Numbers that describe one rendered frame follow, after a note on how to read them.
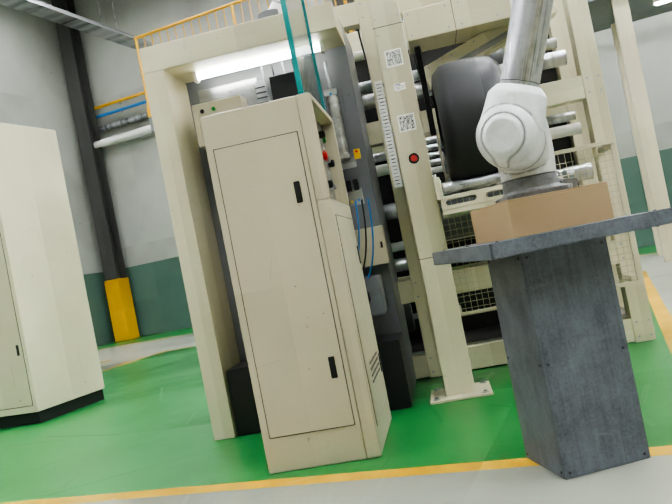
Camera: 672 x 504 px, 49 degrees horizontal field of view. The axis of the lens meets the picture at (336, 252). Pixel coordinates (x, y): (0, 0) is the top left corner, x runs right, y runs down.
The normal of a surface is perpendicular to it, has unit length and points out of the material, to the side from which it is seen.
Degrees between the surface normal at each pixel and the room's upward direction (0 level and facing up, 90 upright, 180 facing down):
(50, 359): 90
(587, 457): 90
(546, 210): 90
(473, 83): 65
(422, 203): 90
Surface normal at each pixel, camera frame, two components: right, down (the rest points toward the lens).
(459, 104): -0.17, -0.15
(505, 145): -0.43, 0.10
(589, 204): 0.15, -0.04
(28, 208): 0.92, -0.18
